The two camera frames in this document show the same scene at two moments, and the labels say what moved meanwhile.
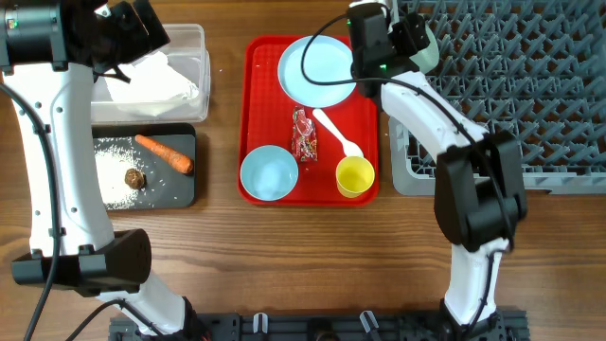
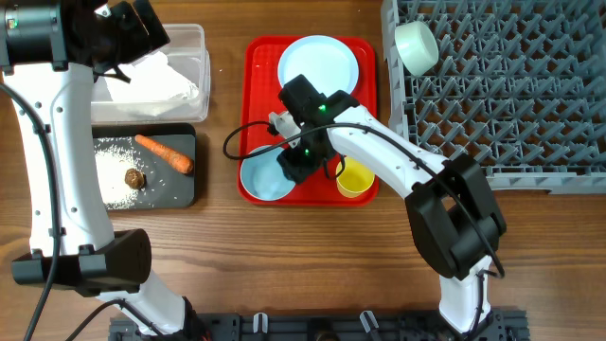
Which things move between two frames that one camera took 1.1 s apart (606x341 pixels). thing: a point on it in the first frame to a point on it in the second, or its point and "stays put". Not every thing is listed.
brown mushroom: [135, 178] stays put
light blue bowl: [269, 172] stays put
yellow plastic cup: [353, 176] stays put
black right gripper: [415, 26] to [294, 167]
